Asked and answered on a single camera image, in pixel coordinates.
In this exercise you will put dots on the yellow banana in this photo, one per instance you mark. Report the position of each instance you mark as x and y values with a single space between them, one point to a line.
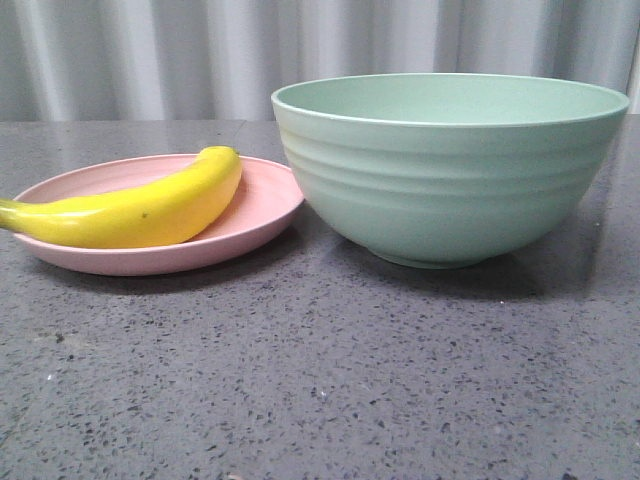
167 211

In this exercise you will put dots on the pink plate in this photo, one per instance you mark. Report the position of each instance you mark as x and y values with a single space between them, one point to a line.
264 205

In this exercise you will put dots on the green ribbed bowl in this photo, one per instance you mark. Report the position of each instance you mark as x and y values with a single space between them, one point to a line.
441 170

